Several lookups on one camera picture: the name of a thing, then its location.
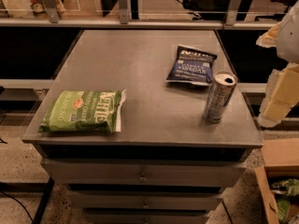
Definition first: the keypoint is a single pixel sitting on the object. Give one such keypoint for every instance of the green jalapeno chip bag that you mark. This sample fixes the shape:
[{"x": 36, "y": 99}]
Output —
[{"x": 84, "y": 111}]

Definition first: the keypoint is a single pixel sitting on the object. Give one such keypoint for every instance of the cardboard box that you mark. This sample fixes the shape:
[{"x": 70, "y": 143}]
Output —
[{"x": 281, "y": 161}]

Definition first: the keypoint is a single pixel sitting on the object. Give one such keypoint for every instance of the blue vinegar chip bag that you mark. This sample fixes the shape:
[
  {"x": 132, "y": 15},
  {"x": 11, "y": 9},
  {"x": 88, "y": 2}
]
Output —
[{"x": 192, "y": 66}]

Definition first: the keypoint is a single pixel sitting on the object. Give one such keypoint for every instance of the wooden shelf with metal brackets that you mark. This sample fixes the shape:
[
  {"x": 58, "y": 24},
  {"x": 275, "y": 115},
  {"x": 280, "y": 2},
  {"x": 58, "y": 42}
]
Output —
[{"x": 126, "y": 13}]

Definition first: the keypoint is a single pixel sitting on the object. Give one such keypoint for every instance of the silver redbull can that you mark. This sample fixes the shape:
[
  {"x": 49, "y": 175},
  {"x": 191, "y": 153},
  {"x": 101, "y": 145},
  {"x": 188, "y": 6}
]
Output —
[{"x": 219, "y": 96}]

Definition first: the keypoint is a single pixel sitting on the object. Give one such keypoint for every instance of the grey drawer cabinet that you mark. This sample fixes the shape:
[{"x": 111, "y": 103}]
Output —
[{"x": 167, "y": 164}]

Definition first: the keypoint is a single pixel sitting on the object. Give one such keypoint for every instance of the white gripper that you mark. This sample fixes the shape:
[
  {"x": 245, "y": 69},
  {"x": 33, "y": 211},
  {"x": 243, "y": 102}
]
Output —
[{"x": 290, "y": 37}]

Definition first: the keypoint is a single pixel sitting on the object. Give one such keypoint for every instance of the green bag in box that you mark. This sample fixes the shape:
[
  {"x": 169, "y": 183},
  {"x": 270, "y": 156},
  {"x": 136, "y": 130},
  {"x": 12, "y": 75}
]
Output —
[{"x": 286, "y": 194}]

